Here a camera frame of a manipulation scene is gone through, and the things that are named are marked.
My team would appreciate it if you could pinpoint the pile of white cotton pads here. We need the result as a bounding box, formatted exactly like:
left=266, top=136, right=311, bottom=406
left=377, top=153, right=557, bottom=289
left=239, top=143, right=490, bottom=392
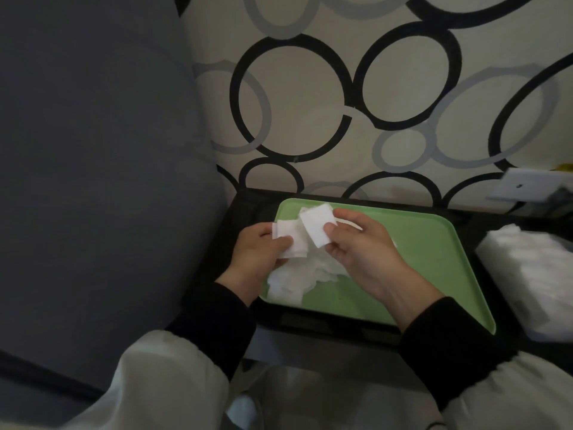
left=267, top=202, right=397, bottom=306

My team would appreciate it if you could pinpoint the white wall socket plate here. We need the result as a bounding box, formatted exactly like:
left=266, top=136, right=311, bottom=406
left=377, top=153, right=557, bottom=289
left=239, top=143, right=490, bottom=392
left=486, top=167, right=573, bottom=203

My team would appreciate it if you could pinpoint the grey upholstered sofa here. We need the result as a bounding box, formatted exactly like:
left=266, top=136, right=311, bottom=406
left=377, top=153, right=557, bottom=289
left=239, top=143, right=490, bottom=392
left=0, top=0, right=229, bottom=430

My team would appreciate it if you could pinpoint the green plastic tray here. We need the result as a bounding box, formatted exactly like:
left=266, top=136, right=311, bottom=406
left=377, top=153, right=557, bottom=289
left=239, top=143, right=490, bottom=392
left=258, top=197, right=497, bottom=336

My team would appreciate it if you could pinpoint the person's left forearm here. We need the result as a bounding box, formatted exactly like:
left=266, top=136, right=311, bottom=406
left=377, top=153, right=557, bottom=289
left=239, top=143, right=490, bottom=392
left=58, top=282, right=257, bottom=430

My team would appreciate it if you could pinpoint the person's right forearm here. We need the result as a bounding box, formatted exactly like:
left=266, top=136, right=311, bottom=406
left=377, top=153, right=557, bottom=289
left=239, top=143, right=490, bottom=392
left=398, top=296, right=573, bottom=430

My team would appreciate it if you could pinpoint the person's right hand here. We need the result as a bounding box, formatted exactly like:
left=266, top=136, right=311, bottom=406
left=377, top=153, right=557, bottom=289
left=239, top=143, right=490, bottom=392
left=323, top=208, right=446, bottom=333

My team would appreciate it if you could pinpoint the person's left hand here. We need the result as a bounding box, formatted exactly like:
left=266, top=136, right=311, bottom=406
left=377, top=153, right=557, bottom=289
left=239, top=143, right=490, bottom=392
left=215, top=222, right=295, bottom=308

